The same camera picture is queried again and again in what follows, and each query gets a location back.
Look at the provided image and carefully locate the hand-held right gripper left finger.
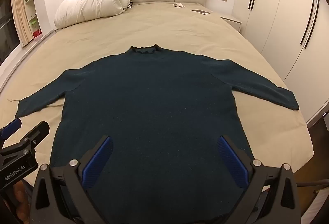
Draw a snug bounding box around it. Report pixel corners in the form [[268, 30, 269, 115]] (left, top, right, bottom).
[[29, 135, 115, 224]]

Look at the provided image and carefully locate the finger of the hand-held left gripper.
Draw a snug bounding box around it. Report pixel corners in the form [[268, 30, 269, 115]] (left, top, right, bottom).
[[0, 121, 50, 169], [0, 118, 22, 149]]

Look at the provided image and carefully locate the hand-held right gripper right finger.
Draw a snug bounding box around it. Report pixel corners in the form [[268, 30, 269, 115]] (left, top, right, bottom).
[[217, 136, 301, 224]]

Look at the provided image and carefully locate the dark teal sweater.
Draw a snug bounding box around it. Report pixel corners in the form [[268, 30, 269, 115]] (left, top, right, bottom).
[[15, 44, 300, 224]]

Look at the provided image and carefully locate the person's left hand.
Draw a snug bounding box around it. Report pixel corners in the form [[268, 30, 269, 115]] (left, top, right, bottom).
[[13, 181, 29, 211]]

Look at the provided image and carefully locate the dark window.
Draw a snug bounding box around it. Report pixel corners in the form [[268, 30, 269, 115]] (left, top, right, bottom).
[[0, 0, 21, 62]]

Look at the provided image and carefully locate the beige curtain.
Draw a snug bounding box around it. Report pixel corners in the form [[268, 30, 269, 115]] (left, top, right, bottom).
[[12, 0, 32, 47]]

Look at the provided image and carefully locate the white wardrobe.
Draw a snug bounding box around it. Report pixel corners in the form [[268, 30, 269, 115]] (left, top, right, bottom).
[[233, 0, 329, 124]]

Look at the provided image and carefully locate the white nightstand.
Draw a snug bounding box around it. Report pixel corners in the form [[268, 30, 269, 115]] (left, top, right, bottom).
[[220, 14, 242, 33]]

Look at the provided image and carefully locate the bed with beige sheet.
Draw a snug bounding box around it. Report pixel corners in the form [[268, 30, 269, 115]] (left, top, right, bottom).
[[0, 1, 315, 188]]

